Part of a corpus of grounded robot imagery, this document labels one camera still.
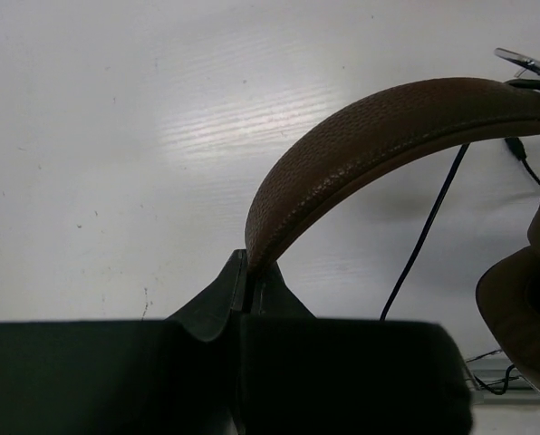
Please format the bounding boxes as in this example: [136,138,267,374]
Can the thin black headphone cable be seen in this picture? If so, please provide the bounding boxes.
[378,79,540,395]

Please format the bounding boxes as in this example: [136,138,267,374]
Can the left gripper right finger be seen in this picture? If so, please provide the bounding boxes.
[237,266,473,434]

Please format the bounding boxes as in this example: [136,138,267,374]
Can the brown silver headphones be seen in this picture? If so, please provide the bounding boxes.
[245,48,540,391]

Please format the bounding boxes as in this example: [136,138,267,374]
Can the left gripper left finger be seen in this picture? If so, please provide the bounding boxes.
[0,250,246,434]

